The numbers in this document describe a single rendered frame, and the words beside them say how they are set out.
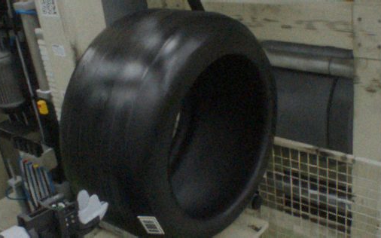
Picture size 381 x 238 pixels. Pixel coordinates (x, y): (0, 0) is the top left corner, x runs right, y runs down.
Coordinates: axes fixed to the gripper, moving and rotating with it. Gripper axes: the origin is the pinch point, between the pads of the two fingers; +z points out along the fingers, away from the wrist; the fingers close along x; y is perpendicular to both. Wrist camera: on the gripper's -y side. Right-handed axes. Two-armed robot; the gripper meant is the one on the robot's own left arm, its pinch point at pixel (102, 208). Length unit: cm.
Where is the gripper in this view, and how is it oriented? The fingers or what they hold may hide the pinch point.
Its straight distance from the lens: 116.9
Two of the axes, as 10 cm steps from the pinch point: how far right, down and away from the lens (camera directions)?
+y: -0.8, -9.3, -3.6
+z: 6.7, -3.2, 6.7
